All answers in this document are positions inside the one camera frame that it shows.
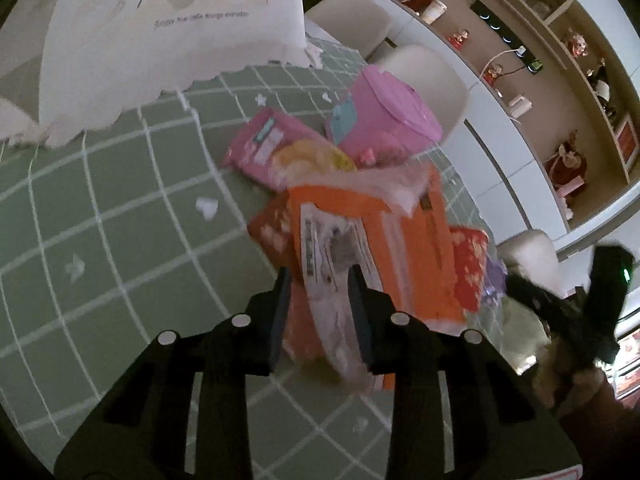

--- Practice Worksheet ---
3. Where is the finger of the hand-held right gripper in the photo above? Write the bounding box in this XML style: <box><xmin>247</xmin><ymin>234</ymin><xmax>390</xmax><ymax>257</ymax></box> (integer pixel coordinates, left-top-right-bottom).
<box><xmin>505</xmin><ymin>272</ymin><xmax>557</xmax><ymax>322</ymax></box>

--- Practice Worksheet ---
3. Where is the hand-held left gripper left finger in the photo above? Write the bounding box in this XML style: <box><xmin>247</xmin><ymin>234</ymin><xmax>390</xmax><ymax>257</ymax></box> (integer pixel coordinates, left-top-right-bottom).
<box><xmin>54</xmin><ymin>266</ymin><xmax>293</xmax><ymax>480</ymax></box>

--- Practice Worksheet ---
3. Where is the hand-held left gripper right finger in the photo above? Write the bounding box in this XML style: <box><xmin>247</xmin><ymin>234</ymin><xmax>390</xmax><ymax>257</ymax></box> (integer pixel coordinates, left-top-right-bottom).
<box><xmin>348</xmin><ymin>264</ymin><xmax>583</xmax><ymax>480</ymax></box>

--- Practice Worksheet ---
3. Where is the black bin with yellow liner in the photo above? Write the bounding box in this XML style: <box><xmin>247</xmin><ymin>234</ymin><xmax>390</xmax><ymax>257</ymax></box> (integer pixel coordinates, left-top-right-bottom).
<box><xmin>500</xmin><ymin>295</ymin><xmax>551</xmax><ymax>376</ymax></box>

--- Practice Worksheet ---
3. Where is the red patterned packet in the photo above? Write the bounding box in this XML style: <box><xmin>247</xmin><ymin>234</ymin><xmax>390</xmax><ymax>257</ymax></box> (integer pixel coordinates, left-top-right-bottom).
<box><xmin>450</xmin><ymin>227</ymin><xmax>490</xmax><ymax>313</ymax></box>
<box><xmin>248</xmin><ymin>195</ymin><xmax>301</xmax><ymax>271</ymax></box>

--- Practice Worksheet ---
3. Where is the large orange snack bag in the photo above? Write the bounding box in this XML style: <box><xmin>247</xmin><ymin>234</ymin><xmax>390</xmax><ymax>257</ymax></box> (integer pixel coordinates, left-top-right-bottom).
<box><xmin>248</xmin><ymin>165</ymin><xmax>467</xmax><ymax>353</ymax></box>

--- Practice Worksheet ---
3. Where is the pink and yellow snack packet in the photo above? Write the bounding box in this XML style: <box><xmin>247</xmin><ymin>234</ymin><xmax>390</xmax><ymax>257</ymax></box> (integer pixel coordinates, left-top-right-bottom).
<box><xmin>222</xmin><ymin>110</ymin><xmax>358</xmax><ymax>193</ymax></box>

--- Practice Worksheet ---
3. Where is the person's right forearm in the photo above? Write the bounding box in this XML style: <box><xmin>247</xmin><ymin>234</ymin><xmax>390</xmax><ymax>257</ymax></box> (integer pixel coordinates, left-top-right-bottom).
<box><xmin>557</xmin><ymin>380</ymin><xmax>640</xmax><ymax>466</ymax></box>

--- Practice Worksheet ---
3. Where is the person's right hand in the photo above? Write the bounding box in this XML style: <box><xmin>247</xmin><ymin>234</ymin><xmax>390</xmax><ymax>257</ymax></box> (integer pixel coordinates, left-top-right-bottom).
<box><xmin>534</xmin><ymin>327</ymin><xmax>607</xmax><ymax>407</ymax></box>

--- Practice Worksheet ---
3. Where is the purple toy cup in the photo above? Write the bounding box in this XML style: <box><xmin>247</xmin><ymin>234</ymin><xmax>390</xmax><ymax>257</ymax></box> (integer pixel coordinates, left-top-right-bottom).
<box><xmin>482</xmin><ymin>257</ymin><xmax>507</xmax><ymax>311</ymax></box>

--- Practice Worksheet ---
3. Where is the beige dining chair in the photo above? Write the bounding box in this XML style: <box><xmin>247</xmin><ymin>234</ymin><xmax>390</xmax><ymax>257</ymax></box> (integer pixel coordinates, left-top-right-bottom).
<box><xmin>380</xmin><ymin>45</ymin><xmax>471</xmax><ymax>146</ymax></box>
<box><xmin>305</xmin><ymin>0</ymin><xmax>391</xmax><ymax>56</ymax></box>
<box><xmin>500</xmin><ymin>230</ymin><xmax>568</xmax><ymax>376</ymax></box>

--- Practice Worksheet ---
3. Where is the white sideboard cabinet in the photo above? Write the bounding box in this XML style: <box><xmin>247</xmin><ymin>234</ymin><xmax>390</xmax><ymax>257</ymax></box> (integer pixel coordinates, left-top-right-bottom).
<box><xmin>345</xmin><ymin>0</ymin><xmax>591</xmax><ymax>261</ymax></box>

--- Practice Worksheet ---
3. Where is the red framed picture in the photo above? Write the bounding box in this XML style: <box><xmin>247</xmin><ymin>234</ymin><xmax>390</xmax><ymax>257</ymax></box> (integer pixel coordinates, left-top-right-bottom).
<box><xmin>615</xmin><ymin>115</ymin><xmax>640</xmax><ymax>166</ymax></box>

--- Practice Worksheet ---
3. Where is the teal packet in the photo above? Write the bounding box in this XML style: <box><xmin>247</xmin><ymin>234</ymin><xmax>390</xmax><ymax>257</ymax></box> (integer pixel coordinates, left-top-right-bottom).
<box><xmin>325</xmin><ymin>102</ymin><xmax>358</xmax><ymax>143</ymax></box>

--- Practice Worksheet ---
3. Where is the pink tin box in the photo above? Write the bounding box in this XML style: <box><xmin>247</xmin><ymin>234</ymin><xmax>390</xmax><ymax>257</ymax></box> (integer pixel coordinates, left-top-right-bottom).
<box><xmin>325</xmin><ymin>66</ymin><xmax>443</xmax><ymax>166</ymax></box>

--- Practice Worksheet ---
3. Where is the panda wine bottle holder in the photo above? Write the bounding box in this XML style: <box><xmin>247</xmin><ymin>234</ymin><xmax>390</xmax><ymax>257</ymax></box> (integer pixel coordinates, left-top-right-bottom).
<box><xmin>590</xmin><ymin>60</ymin><xmax>613</xmax><ymax>106</ymax></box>

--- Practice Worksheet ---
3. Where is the black power strip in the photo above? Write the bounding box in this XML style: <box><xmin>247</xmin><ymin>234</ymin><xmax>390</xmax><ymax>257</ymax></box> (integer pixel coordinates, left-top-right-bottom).
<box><xmin>470</xmin><ymin>0</ymin><xmax>546</xmax><ymax>76</ymax></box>

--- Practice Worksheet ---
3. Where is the white tumbler cup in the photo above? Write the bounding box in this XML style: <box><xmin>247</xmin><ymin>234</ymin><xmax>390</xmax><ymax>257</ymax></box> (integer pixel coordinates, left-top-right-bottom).
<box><xmin>422</xmin><ymin>0</ymin><xmax>447</xmax><ymax>25</ymax></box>

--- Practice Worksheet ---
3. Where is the white mesh food cover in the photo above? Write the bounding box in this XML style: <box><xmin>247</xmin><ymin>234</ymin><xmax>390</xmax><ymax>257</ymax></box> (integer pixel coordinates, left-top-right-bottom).
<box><xmin>0</xmin><ymin>0</ymin><xmax>321</xmax><ymax>148</ymax></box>

